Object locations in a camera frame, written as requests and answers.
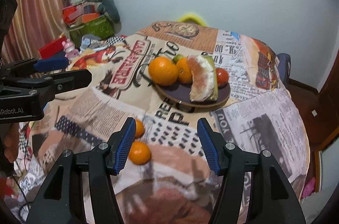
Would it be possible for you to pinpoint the striped brown curtain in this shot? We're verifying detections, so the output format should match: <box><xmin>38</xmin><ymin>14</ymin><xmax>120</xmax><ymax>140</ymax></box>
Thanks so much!
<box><xmin>0</xmin><ymin>0</ymin><xmax>83</xmax><ymax>73</ymax></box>

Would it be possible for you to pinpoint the pink toy figure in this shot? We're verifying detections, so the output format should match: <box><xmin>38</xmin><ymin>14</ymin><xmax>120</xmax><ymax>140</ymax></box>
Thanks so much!
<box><xmin>62</xmin><ymin>39</ymin><xmax>80</xmax><ymax>58</ymax></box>

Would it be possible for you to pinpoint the white and blue garment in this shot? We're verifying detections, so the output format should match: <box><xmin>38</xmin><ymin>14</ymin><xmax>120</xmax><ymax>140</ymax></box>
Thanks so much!
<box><xmin>79</xmin><ymin>34</ymin><xmax>103</xmax><ymax>51</ymax></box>

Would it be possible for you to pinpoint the large orange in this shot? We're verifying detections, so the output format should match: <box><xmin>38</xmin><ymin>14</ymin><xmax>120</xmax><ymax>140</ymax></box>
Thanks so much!
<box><xmin>148</xmin><ymin>57</ymin><xmax>179</xmax><ymax>86</ymax></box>
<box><xmin>175</xmin><ymin>57</ymin><xmax>195</xmax><ymax>84</ymax></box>

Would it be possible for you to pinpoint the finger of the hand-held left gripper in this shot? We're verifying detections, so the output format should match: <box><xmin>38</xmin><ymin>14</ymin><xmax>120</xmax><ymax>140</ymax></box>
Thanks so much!
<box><xmin>0</xmin><ymin>57</ymin><xmax>70</xmax><ymax>79</ymax></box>
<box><xmin>0</xmin><ymin>69</ymin><xmax>93</xmax><ymax>108</ymax></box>

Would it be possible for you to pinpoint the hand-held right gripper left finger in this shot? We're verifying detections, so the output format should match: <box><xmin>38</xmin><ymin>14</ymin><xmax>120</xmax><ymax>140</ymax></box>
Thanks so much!
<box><xmin>25</xmin><ymin>117</ymin><xmax>137</xmax><ymax>224</ymax></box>

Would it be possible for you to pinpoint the red tomato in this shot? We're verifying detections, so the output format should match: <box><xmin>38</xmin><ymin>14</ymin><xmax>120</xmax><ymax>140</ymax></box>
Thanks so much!
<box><xmin>215</xmin><ymin>68</ymin><xmax>229</xmax><ymax>85</ymax></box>

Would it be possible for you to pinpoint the pink slipper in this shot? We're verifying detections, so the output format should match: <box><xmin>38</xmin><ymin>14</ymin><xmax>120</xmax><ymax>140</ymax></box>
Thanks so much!
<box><xmin>300</xmin><ymin>177</ymin><xmax>317</xmax><ymax>198</ymax></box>

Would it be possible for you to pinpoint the small tangerine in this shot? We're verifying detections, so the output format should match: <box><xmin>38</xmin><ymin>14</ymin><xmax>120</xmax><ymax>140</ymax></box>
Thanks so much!
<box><xmin>128</xmin><ymin>141</ymin><xmax>151</xmax><ymax>166</ymax></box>
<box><xmin>134</xmin><ymin>119</ymin><xmax>145</xmax><ymax>139</ymax></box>

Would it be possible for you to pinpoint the person's left hand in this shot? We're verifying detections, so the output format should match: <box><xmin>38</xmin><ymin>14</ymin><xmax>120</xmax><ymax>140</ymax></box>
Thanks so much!
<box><xmin>4</xmin><ymin>124</ymin><xmax>19</xmax><ymax>163</ymax></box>

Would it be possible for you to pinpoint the checkered black-white cloth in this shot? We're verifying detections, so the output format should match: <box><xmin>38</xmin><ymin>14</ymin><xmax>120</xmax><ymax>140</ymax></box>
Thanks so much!
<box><xmin>104</xmin><ymin>35</ymin><xmax>128</xmax><ymax>46</ymax></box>

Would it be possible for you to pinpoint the yellow chair back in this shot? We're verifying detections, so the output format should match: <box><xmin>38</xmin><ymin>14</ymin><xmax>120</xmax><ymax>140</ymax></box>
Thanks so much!
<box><xmin>176</xmin><ymin>13</ymin><xmax>205</xmax><ymax>26</ymax></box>

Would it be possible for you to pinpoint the wooden door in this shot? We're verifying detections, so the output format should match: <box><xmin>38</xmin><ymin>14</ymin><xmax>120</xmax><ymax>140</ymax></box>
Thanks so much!
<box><xmin>316</xmin><ymin>36</ymin><xmax>339</xmax><ymax>153</ymax></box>

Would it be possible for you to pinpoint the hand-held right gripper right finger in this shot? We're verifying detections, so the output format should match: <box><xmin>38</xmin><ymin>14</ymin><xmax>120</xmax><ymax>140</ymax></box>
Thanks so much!
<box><xmin>196</xmin><ymin>118</ymin><xmax>306</xmax><ymax>224</ymax></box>

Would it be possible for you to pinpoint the red gift box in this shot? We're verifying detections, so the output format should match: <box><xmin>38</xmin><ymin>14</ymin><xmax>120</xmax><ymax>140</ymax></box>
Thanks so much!
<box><xmin>62</xmin><ymin>5</ymin><xmax>80</xmax><ymax>24</ymax></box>

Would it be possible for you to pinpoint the green patterned box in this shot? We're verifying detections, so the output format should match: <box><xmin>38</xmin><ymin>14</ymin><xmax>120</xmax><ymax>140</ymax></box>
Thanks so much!
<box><xmin>69</xmin><ymin>15</ymin><xmax>115</xmax><ymax>46</ymax></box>

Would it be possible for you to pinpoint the dark blue chair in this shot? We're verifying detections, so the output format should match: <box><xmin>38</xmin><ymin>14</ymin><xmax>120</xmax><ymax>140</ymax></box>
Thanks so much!
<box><xmin>276</xmin><ymin>53</ymin><xmax>292</xmax><ymax>87</ymax></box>

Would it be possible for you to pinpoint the grey long pillow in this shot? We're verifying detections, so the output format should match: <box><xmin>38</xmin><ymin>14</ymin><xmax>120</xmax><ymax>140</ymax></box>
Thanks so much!
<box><xmin>84</xmin><ymin>0</ymin><xmax>120</xmax><ymax>25</ymax></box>

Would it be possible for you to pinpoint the purple plate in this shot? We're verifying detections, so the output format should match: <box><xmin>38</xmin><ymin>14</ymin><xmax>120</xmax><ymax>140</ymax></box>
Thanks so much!
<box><xmin>152</xmin><ymin>72</ymin><xmax>231</xmax><ymax>109</ymax></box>

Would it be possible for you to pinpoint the peeled pomelo segment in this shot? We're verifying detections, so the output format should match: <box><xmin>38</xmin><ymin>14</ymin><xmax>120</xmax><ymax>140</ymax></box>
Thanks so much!
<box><xmin>187</xmin><ymin>54</ymin><xmax>216</xmax><ymax>103</ymax></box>

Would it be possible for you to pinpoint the printed newspaper-pattern tablecloth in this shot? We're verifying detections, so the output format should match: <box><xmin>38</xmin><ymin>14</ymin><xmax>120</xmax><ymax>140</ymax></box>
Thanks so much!
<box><xmin>16</xmin><ymin>20</ymin><xmax>311</xmax><ymax>224</ymax></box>

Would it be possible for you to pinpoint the red flat box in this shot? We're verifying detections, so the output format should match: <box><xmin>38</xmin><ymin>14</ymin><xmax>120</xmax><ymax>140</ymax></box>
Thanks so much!
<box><xmin>38</xmin><ymin>37</ymin><xmax>67</xmax><ymax>59</ymax></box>

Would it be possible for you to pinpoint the orange flat box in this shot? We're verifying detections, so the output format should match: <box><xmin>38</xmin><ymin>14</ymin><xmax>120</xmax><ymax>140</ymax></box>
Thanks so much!
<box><xmin>82</xmin><ymin>12</ymin><xmax>101</xmax><ymax>22</ymax></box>

